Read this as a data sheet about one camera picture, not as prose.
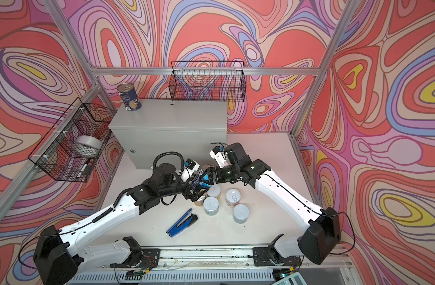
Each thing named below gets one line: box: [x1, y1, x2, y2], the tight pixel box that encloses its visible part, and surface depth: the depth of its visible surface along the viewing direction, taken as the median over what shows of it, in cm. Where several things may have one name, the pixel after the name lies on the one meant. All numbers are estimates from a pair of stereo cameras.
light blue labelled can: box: [189, 166, 212, 190], surface depth 70 cm
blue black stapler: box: [165, 208, 199, 239], surface depth 83 cm
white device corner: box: [270, 271, 308, 285], surface depth 68 cm
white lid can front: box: [203, 196, 220, 216], surface depth 85 cm
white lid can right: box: [232, 203, 251, 224], surface depth 83 cm
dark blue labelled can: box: [116, 82, 143, 112], surface depth 79 cm
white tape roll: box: [74, 135, 103, 158], surface depth 74 cm
